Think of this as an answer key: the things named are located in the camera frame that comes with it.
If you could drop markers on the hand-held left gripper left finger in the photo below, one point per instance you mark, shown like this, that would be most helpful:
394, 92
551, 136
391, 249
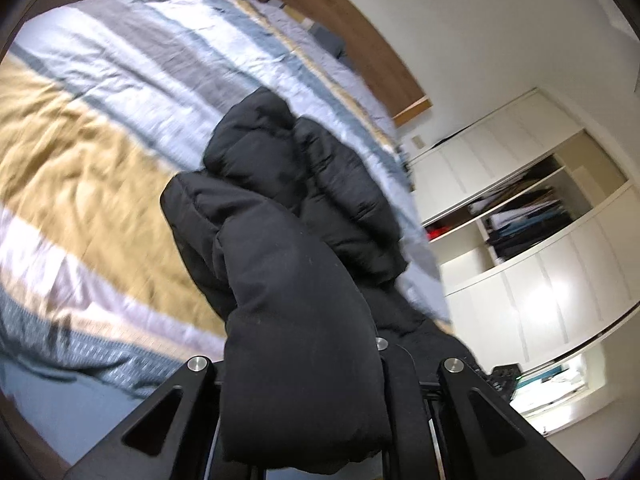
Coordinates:
200, 385

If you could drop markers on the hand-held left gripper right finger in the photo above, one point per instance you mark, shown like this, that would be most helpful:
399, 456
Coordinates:
405, 410

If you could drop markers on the black puffer coat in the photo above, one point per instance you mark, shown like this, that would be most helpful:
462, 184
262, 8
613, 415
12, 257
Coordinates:
300, 285

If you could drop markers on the hanging clothes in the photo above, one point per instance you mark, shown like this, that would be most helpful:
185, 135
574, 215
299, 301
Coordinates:
530, 222

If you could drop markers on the white wardrobe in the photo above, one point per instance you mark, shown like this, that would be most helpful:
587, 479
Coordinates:
525, 285

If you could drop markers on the red item in wardrobe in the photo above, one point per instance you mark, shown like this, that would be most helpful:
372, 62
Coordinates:
437, 233

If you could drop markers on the striped duvet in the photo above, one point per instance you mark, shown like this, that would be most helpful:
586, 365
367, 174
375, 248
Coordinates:
110, 160

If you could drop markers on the wooden headboard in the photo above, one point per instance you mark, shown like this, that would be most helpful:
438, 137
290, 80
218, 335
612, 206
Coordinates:
370, 55

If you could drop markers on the dark blue pillow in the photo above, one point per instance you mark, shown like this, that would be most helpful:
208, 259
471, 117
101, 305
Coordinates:
330, 42

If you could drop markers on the wall socket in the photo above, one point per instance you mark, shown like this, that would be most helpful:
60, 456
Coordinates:
417, 142

